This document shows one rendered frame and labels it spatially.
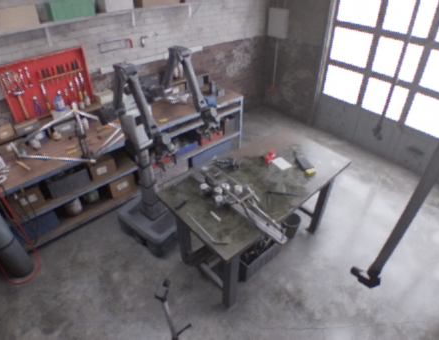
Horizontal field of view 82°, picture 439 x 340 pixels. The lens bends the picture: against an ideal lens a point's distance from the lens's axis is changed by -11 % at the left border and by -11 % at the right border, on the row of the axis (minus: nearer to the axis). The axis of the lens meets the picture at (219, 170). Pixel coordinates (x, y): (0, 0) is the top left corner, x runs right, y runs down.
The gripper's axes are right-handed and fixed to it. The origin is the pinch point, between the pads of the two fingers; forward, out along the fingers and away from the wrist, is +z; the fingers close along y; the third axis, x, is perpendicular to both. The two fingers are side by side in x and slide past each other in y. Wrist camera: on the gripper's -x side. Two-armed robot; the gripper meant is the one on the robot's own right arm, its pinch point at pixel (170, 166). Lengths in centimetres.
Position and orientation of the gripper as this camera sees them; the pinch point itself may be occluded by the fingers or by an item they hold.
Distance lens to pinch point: 178.8
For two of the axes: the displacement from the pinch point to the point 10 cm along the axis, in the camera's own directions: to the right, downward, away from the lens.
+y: 6.0, -4.8, 6.3
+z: 4.0, 8.7, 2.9
